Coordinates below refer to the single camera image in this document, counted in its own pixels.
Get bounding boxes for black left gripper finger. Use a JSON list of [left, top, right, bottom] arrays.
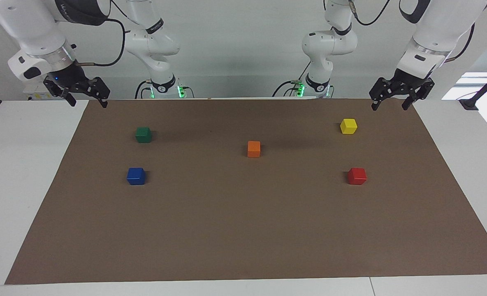
[[402, 78, 435, 111], [370, 77, 400, 111]]

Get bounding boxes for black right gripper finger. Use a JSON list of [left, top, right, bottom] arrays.
[[43, 78, 77, 107], [83, 77, 110, 108]]

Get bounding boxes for red cube block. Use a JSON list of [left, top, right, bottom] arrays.
[[348, 167, 367, 185]]

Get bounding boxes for yellow cube block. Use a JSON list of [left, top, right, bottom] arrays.
[[340, 118, 358, 135]]

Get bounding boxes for blue cube block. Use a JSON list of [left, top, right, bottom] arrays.
[[127, 167, 146, 185]]

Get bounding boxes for brown table mat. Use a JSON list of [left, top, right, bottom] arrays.
[[4, 98, 487, 285]]

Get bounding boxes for white wall box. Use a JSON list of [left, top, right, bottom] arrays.
[[23, 80, 55, 101]]

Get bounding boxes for black right base cable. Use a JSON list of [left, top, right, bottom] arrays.
[[135, 79, 151, 99]]

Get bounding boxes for black base cable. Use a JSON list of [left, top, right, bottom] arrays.
[[135, 79, 151, 99], [272, 62, 310, 98]]

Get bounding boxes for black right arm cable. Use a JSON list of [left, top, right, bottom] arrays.
[[77, 17, 127, 67]]

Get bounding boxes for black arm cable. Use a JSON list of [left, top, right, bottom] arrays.
[[348, 0, 476, 63], [77, 17, 127, 67]]

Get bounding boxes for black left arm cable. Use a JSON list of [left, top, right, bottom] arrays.
[[348, 0, 476, 63]]

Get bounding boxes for black left base cable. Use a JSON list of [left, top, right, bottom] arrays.
[[272, 62, 310, 98]]

